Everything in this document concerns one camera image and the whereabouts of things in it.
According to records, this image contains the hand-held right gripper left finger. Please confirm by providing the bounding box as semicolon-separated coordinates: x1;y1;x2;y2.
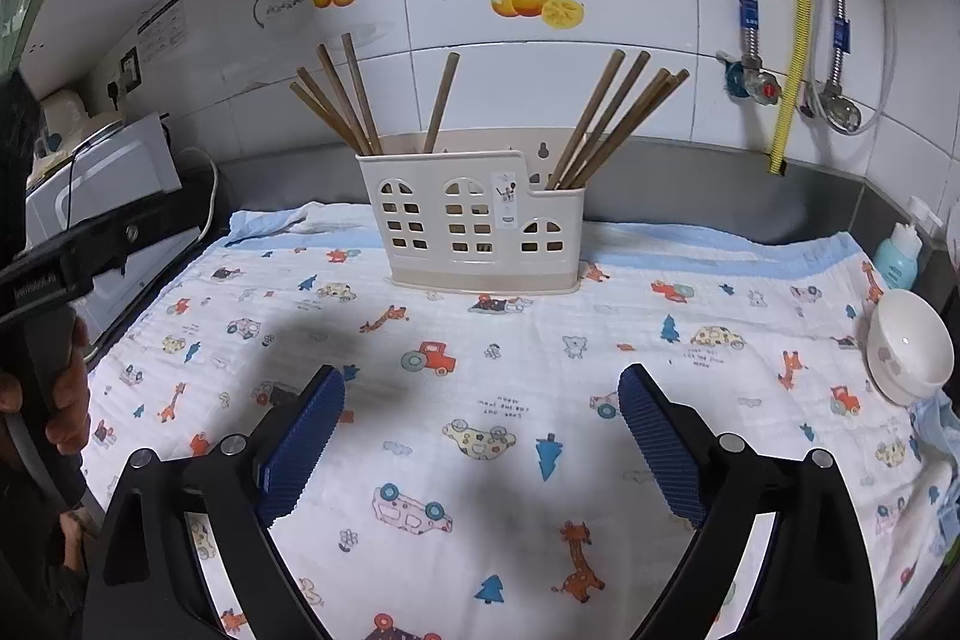
79;364;347;640

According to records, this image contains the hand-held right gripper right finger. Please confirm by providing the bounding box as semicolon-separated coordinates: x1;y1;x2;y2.
616;361;878;640

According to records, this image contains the beige plastic chopstick holder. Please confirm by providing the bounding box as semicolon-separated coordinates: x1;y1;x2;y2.
355;139;587;295

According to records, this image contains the brown wooden chopstick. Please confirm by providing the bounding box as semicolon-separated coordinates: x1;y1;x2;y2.
315;44;376;156
546;49;626;191
562;68;691;191
341;34;383;156

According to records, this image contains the bunch of wooden chopsticks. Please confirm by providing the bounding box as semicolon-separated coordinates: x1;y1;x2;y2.
289;34;691;191

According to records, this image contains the person's left hand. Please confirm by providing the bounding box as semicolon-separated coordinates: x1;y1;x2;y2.
0;317;92;453

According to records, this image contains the white microwave oven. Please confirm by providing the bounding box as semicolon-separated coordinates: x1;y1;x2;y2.
26;111;185;341

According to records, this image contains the white kettle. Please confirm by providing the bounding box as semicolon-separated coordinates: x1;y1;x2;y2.
37;89;121;154

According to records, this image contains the white cartoon printed cloth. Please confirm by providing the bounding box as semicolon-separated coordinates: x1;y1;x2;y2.
79;201;953;640

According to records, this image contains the white ceramic bowl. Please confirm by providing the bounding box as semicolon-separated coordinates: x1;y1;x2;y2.
862;289;955;407

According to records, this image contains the light blue bottle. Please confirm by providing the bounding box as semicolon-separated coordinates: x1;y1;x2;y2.
872;196;944;292

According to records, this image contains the person's dark clothing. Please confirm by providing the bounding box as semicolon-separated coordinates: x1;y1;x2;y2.
0;445;98;640

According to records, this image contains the blue and red water valve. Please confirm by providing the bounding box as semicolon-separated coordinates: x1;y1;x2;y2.
716;47;785;109

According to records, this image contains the metal angle valve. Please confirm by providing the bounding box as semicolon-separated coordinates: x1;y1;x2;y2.
806;81;863;135

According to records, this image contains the white power cable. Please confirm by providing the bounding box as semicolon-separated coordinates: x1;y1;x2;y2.
176;146;220;236

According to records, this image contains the wall power outlet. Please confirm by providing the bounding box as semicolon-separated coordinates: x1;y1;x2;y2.
105;47;143;101

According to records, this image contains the white wall label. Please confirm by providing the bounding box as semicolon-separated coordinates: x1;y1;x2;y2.
137;0;187;65

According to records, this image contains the yellow gas hose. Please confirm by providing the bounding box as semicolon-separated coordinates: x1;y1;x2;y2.
766;0;817;176

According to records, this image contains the white flexible hose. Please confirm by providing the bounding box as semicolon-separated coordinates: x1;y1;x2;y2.
802;0;901;135

